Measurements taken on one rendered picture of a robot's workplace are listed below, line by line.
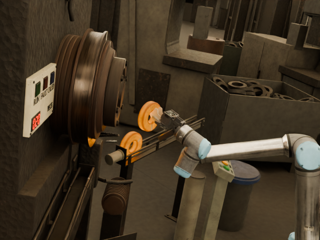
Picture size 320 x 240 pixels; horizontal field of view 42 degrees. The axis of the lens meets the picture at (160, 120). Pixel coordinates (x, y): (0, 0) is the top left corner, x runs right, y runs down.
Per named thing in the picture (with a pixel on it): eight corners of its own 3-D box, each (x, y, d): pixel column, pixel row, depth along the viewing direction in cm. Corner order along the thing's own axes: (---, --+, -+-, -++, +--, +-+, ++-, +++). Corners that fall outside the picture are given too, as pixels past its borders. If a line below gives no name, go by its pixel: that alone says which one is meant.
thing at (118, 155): (104, 163, 215) (104, 153, 213) (115, 157, 222) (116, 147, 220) (112, 167, 212) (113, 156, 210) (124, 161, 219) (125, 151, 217)
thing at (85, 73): (65, 163, 152) (77, 35, 138) (89, 123, 197) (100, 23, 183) (82, 166, 152) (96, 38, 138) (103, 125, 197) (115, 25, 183)
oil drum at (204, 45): (179, 92, 651) (189, 35, 623) (178, 84, 707) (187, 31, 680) (216, 98, 652) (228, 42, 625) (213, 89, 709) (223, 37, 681)
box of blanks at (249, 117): (212, 170, 386) (229, 90, 362) (186, 136, 462) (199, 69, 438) (307, 174, 414) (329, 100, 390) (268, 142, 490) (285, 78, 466)
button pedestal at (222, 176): (194, 256, 257) (214, 166, 238) (192, 235, 279) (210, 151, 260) (219, 260, 257) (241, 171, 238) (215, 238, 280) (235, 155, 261)
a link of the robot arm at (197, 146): (197, 162, 194) (208, 144, 191) (177, 146, 199) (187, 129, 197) (205, 160, 202) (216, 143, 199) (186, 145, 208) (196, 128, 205)
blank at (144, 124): (137, 105, 206) (143, 107, 204) (156, 97, 217) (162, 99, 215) (137, 133, 212) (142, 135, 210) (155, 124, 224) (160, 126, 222)
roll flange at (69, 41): (38, 159, 152) (47, 31, 138) (68, 120, 197) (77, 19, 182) (65, 163, 152) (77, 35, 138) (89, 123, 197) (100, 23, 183)
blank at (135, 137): (124, 163, 228) (128, 165, 226) (115, 145, 217) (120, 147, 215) (140, 143, 235) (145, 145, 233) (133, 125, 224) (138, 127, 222)
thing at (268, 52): (257, 105, 654) (274, 35, 620) (300, 130, 557) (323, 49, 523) (228, 103, 636) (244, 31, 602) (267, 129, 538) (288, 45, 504)
